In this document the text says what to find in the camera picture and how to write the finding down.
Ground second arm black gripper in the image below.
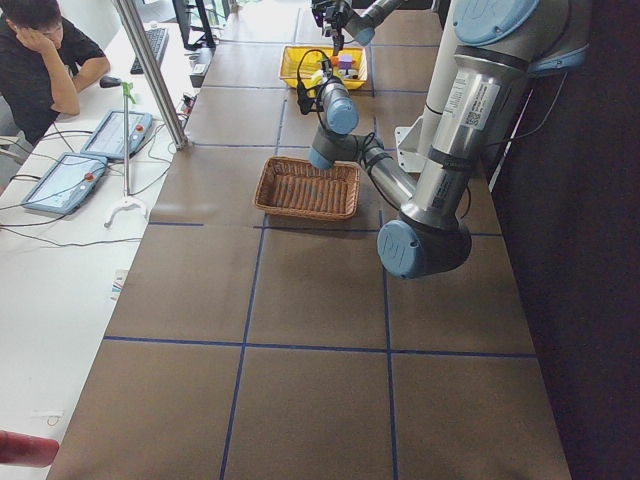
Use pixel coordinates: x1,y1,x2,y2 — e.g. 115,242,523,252
311,0,350,36

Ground yellow packing tape roll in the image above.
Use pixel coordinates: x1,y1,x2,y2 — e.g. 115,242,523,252
309,70,325,87

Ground second grey robot arm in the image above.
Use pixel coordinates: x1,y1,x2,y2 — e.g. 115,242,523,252
311,0,403,54

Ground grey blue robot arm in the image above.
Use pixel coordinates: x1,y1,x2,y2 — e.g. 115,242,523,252
309,1,592,278

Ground yellow plastic woven basket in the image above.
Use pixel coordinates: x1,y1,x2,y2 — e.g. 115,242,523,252
279,45,368,90

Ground brown wicker basket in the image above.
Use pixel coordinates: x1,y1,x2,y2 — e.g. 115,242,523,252
254,156,360,221

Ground purple foam cube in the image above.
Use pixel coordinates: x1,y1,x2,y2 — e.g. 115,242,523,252
336,53,353,70

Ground black monitor stand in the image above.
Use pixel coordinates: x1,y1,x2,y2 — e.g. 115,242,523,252
172,0,216,51

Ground black keyboard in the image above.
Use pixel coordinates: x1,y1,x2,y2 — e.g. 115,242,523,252
130,27,169,75

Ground white reach grabber tool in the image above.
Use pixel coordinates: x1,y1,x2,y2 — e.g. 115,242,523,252
104,80,148,229

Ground black computer mouse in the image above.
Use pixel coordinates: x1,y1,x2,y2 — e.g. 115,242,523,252
99,76,122,89

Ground far teach pendant tablet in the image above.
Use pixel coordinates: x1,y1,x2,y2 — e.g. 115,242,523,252
80,110,153,160

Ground teach pendant tablet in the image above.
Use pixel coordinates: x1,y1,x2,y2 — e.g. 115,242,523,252
21,152,108,215
80,110,153,160

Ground person in black shirt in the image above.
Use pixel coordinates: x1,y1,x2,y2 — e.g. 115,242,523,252
1,1,110,145

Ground near teach pendant tablet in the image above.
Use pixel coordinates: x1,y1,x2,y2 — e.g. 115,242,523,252
21,152,108,215

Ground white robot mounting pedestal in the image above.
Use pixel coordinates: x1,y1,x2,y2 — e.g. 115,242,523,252
395,106,442,174

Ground aluminium frame post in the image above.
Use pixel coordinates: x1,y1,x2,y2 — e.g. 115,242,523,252
113,0,189,151

